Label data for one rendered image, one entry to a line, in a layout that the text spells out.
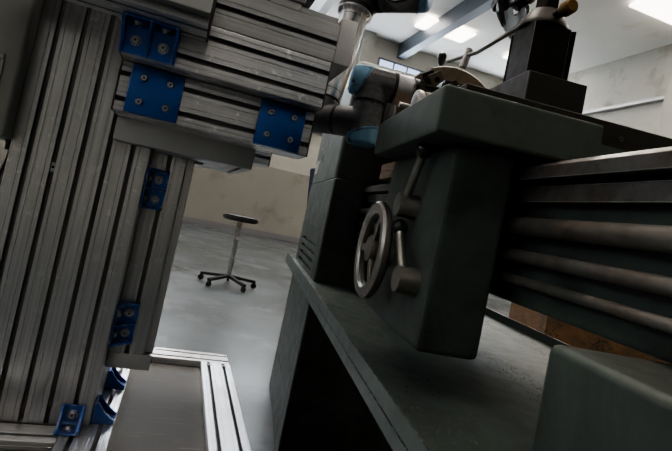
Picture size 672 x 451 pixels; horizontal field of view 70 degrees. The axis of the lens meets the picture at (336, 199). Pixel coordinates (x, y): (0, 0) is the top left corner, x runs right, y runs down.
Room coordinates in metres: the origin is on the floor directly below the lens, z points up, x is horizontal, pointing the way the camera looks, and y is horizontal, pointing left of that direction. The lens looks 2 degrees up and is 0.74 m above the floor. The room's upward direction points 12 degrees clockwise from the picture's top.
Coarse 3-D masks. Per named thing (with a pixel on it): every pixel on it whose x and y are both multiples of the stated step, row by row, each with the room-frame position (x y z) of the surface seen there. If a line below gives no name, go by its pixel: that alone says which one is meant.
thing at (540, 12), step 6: (534, 12) 0.77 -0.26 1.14; (540, 12) 0.77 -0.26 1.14; (546, 12) 0.76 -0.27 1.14; (528, 18) 0.77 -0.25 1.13; (534, 18) 0.76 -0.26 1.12; (540, 18) 0.76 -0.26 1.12; (546, 18) 0.76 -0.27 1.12; (552, 18) 0.75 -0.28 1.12; (558, 18) 0.76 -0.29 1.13; (564, 18) 0.77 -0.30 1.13; (522, 24) 0.79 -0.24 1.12; (558, 24) 0.76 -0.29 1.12; (564, 24) 0.76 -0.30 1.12
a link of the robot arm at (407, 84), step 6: (402, 72) 1.17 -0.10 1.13; (402, 78) 1.14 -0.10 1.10; (408, 78) 1.14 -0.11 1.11; (402, 84) 1.13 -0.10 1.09; (408, 84) 1.13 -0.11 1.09; (414, 84) 1.14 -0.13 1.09; (402, 90) 1.13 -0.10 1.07; (408, 90) 1.13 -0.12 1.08; (414, 90) 1.14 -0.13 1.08; (396, 96) 1.14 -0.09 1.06; (402, 96) 1.14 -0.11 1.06; (408, 96) 1.14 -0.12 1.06; (396, 102) 1.16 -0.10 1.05; (408, 102) 1.15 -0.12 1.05
